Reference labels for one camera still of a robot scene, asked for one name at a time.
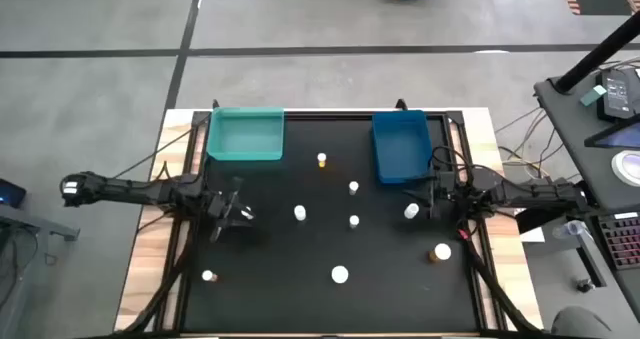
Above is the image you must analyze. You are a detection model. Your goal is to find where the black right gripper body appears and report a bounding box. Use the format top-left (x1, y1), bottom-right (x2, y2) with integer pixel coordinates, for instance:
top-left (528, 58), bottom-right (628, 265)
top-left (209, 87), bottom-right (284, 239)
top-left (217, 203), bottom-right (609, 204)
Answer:
top-left (426, 175), bottom-right (470, 221)

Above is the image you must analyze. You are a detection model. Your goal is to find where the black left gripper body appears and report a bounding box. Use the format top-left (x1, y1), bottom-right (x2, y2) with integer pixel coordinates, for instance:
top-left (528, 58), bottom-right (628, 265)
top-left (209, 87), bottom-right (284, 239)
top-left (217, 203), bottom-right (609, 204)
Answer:
top-left (207, 176), bottom-right (244, 242)

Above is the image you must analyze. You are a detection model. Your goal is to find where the blue plastic bin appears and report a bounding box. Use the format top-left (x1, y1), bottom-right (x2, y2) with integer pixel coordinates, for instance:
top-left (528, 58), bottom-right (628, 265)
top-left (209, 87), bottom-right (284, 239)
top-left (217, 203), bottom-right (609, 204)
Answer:
top-left (370, 109), bottom-right (434, 186)

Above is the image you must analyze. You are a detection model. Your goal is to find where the teal plastic bin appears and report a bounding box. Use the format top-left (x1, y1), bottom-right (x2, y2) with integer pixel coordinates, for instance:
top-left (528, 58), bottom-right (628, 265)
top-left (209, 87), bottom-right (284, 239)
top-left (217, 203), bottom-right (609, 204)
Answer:
top-left (205, 106), bottom-right (286, 162)

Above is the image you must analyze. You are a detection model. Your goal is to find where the amber bottle wide white cap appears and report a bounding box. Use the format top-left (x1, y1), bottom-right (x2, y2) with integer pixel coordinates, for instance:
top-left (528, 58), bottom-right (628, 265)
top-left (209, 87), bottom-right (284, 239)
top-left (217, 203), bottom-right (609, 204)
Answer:
top-left (427, 242), bottom-right (453, 264)

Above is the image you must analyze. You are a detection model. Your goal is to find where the black flat bar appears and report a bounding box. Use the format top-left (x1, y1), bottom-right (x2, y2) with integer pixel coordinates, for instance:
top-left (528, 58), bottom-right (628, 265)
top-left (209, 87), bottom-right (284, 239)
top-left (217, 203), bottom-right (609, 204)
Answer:
top-left (515, 206), bottom-right (586, 235)

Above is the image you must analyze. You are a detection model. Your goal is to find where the white paper sheet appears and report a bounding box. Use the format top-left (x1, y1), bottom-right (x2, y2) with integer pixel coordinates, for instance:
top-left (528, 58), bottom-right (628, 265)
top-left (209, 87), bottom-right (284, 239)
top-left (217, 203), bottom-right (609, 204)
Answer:
top-left (519, 226), bottom-right (546, 244)

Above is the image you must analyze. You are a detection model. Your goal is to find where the black table mat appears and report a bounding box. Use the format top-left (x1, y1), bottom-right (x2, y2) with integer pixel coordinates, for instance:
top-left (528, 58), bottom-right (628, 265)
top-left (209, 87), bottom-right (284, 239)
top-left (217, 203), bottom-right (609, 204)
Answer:
top-left (182, 118), bottom-right (481, 333)

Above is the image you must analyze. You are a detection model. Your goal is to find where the clear plastic bottle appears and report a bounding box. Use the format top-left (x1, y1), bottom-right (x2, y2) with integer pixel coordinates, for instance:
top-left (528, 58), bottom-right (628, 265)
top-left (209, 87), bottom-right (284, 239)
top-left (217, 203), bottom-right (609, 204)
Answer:
top-left (552, 219), bottom-right (591, 240)

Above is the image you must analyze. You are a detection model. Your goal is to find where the grey side desk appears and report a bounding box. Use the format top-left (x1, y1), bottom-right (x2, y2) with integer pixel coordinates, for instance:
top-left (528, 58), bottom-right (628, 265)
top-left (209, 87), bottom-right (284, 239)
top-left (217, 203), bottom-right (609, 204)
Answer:
top-left (533, 53), bottom-right (640, 325)

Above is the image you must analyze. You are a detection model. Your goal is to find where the small teal box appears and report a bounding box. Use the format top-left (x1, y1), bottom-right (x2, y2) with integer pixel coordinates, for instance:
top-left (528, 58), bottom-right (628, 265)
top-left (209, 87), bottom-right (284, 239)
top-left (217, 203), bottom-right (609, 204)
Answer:
top-left (579, 84), bottom-right (608, 107)

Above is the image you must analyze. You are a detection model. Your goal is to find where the backlit black keyboard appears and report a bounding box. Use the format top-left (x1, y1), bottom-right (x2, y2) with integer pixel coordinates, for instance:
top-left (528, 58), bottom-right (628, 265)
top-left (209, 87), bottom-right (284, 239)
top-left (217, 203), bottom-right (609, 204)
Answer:
top-left (597, 213), bottom-right (640, 271)

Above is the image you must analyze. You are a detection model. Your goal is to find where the dark tablet screen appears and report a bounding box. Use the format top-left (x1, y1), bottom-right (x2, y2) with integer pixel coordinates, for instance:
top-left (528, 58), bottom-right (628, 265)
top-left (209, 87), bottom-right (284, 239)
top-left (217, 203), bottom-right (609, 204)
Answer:
top-left (583, 118), bottom-right (640, 149)

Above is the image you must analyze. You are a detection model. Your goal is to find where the white round disc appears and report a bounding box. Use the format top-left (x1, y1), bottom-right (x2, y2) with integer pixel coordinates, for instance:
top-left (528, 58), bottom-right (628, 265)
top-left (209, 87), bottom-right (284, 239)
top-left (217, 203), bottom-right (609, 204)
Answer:
top-left (610, 149), bottom-right (640, 188)

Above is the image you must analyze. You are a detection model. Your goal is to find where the black power adapter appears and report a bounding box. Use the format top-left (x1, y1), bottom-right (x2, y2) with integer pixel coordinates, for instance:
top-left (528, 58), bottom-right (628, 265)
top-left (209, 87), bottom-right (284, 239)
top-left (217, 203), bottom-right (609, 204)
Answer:
top-left (597, 67), bottom-right (640, 123)

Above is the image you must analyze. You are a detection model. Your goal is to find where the grey metal cart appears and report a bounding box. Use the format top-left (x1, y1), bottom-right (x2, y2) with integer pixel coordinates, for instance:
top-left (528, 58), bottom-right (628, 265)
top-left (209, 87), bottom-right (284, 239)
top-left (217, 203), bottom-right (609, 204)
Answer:
top-left (0, 203), bottom-right (81, 339)

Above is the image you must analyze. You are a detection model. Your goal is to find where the black metal pole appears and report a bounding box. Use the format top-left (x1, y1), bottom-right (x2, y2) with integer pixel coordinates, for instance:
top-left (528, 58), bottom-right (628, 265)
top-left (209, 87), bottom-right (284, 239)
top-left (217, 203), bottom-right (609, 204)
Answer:
top-left (554, 11), bottom-right (640, 94)

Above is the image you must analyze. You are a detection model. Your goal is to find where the blue-lit screen device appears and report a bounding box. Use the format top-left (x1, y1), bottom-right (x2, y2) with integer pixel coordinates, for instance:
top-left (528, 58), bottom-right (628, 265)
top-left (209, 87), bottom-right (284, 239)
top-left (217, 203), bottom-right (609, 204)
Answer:
top-left (0, 177), bottom-right (27, 209)

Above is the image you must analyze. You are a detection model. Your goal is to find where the thin black cable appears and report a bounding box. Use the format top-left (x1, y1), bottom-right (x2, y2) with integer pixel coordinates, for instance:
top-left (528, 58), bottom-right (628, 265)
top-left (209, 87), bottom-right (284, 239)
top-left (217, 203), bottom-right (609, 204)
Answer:
top-left (113, 120), bottom-right (209, 179)

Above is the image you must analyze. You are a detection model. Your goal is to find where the tangled floor cable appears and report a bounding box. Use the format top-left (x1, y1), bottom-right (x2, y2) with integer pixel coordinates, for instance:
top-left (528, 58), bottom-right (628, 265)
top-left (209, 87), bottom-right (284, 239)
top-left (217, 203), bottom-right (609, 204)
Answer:
top-left (497, 126), bottom-right (569, 170)

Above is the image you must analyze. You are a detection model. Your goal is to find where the black floor cable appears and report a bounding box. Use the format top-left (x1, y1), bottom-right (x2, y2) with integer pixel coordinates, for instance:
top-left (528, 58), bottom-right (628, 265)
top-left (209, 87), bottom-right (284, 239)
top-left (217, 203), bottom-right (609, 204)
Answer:
top-left (494, 106), bottom-right (545, 134)

